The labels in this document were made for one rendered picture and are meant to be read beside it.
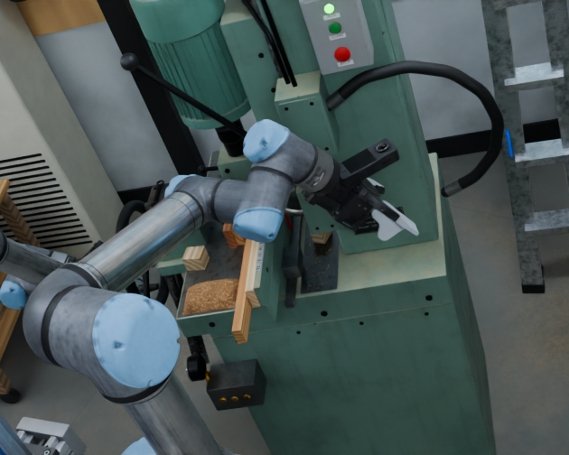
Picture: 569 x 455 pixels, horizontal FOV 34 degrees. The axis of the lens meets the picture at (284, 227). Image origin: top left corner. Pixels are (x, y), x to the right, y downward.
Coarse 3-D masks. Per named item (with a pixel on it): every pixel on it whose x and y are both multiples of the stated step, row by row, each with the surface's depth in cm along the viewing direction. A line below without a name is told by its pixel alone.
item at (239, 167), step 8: (224, 152) 211; (224, 160) 208; (232, 160) 207; (240, 160) 206; (248, 160) 206; (224, 168) 208; (232, 168) 208; (240, 168) 208; (248, 168) 208; (224, 176) 210; (232, 176) 209; (240, 176) 209
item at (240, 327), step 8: (248, 240) 205; (248, 248) 203; (248, 256) 201; (248, 264) 200; (240, 280) 196; (240, 288) 194; (240, 296) 193; (240, 304) 191; (248, 304) 193; (240, 312) 189; (248, 312) 192; (240, 320) 187; (248, 320) 191; (232, 328) 186; (240, 328) 186; (248, 328) 191; (240, 336) 187
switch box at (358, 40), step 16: (304, 0) 164; (320, 0) 164; (336, 0) 163; (352, 0) 163; (304, 16) 166; (320, 16) 166; (352, 16) 165; (320, 32) 168; (352, 32) 167; (368, 32) 173; (320, 48) 170; (336, 48) 170; (352, 48) 170; (368, 48) 170; (320, 64) 173; (336, 64) 172; (352, 64) 172; (368, 64) 172
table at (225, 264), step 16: (208, 176) 235; (208, 240) 216; (224, 240) 214; (224, 256) 210; (240, 256) 208; (160, 272) 220; (176, 272) 219; (192, 272) 209; (208, 272) 208; (224, 272) 206; (240, 272) 204; (272, 272) 202; (272, 288) 200; (272, 304) 198; (176, 320) 200; (192, 320) 199; (208, 320) 199; (224, 320) 198; (256, 320) 198; (272, 320) 197
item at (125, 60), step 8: (128, 56) 177; (128, 64) 177; (136, 64) 178; (144, 72) 179; (152, 72) 180; (160, 80) 180; (168, 88) 181; (176, 88) 182; (184, 96) 182; (192, 104) 183; (200, 104) 184; (208, 112) 184; (216, 112) 186; (216, 120) 186; (224, 120) 186; (232, 128) 187; (240, 128) 187
